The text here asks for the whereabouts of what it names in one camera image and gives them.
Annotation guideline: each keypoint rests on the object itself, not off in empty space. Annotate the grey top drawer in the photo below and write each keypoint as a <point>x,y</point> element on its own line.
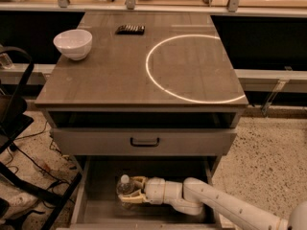
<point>116,141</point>

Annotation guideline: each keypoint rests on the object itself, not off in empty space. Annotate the open grey middle drawer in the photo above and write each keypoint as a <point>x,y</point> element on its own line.
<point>99,208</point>

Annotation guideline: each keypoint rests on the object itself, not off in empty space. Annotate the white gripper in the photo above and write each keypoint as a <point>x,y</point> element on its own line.
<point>154,190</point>

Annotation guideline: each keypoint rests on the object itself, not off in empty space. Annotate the dark snack bar package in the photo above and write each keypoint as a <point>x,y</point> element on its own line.
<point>130,30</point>

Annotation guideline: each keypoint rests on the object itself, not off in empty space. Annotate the white ceramic bowl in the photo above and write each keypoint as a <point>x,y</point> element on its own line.
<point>74,44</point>

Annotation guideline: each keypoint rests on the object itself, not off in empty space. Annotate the grey wooden drawer cabinet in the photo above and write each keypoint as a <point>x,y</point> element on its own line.
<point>176,75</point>

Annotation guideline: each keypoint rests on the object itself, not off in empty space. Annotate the black drawer handle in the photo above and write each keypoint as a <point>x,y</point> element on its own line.
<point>144,143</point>

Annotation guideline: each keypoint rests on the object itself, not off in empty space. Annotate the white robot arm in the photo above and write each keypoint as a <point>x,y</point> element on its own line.
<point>189,196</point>

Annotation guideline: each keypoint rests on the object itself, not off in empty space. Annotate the clear plastic water bottle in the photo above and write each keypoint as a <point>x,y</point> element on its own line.
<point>125,186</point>

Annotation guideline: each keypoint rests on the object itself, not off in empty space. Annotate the metal rail frame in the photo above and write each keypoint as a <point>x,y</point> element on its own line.
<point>271,7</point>

